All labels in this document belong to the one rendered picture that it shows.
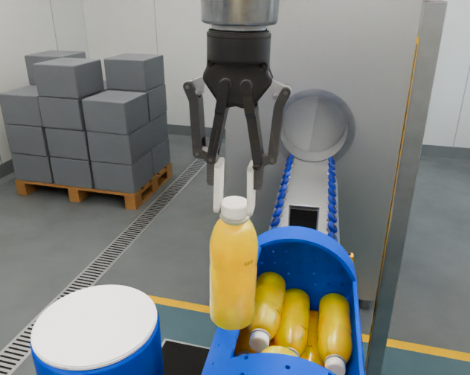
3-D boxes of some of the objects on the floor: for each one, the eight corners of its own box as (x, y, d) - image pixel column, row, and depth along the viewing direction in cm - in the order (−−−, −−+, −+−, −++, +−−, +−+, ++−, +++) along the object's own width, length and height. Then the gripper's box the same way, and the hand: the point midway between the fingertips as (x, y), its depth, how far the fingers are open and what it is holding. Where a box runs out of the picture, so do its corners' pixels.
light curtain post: (371, 408, 201) (443, 0, 132) (372, 420, 196) (448, 1, 126) (358, 406, 202) (422, 0, 133) (358, 418, 197) (425, 1, 127)
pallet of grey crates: (172, 175, 452) (164, 54, 404) (135, 210, 382) (121, 68, 333) (69, 164, 482) (50, 50, 433) (17, 194, 411) (-12, 62, 363)
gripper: (312, 27, 54) (297, 204, 63) (179, 22, 56) (184, 193, 66) (310, 32, 47) (293, 229, 56) (159, 26, 50) (167, 216, 59)
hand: (235, 187), depth 60 cm, fingers closed on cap, 4 cm apart
